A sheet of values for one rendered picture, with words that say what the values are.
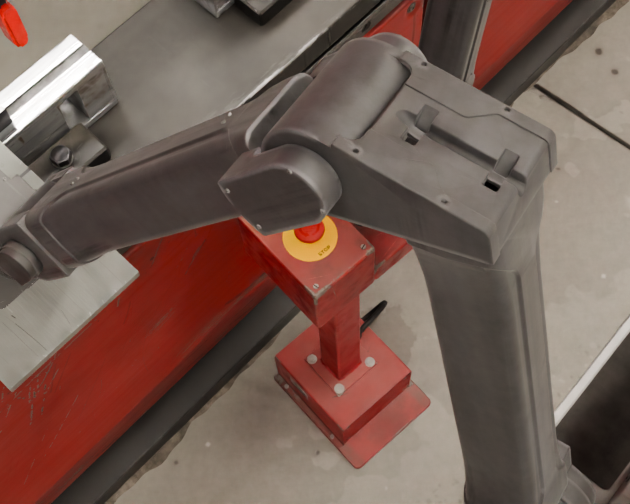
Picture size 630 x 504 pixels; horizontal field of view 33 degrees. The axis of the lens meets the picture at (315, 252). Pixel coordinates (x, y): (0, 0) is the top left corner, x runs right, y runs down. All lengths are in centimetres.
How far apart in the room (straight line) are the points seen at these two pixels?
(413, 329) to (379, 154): 167
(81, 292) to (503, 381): 64
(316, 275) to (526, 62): 117
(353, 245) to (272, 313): 77
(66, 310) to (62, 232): 36
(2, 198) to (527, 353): 47
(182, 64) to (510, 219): 95
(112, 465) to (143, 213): 142
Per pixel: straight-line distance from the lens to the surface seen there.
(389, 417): 211
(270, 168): 52
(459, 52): 106
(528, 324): 59
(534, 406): 65
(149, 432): 210
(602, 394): 107
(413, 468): 209
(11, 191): 91
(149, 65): 143
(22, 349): 116
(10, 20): 110
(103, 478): 210
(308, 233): 136
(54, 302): 117
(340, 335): 178
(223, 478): 210
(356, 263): 138
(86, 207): 76
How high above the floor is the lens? 205
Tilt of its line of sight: 66 degrees down
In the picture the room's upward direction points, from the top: 6 degrees counter-clockwise
